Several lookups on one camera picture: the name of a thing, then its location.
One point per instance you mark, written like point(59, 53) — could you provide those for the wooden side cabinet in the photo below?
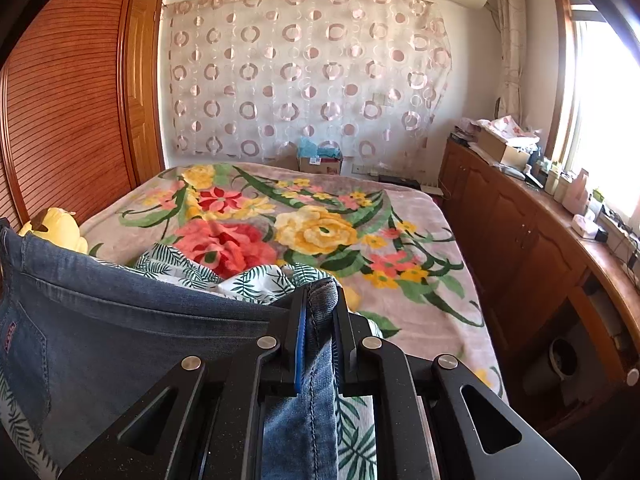
point(562, 313)

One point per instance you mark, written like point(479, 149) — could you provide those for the beige window curtain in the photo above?
point(512, 28)

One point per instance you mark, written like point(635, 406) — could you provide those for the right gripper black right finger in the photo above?
point(435, 419)

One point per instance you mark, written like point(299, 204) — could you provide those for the circle patterned sheer curtain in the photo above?
point(268, 80)

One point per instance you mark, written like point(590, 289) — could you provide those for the wooden louvered wardrobe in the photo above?
point(79, 119)

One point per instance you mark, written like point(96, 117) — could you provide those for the blue denim jeans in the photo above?
point(125, 349)

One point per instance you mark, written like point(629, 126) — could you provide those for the white bottle on cabinet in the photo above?
point(576, 198)

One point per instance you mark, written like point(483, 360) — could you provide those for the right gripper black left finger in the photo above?
point(204, 419)

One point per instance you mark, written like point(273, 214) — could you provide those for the yellow plush toy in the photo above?
point(58, 226)

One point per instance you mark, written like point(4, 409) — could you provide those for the palm leaf print quilt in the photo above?
point(225, 279)

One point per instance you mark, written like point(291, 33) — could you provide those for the open cardboard box on cabinet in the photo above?
point(506, 142)

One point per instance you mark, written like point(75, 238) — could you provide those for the floral pink blanket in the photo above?
point(389, 247)

